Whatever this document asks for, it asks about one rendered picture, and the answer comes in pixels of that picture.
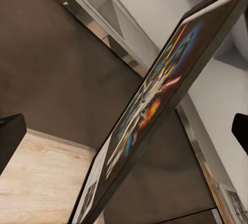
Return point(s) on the poster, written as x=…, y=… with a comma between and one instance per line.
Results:
x=188, y=50

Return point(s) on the burner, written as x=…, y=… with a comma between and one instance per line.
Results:
x=235, y=205

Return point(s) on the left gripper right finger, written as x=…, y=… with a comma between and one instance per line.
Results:
x=240, y=130

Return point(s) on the drop in sink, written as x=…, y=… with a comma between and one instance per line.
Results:
x=120, y=22

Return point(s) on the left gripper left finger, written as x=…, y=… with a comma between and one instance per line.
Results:
x=12, y=131

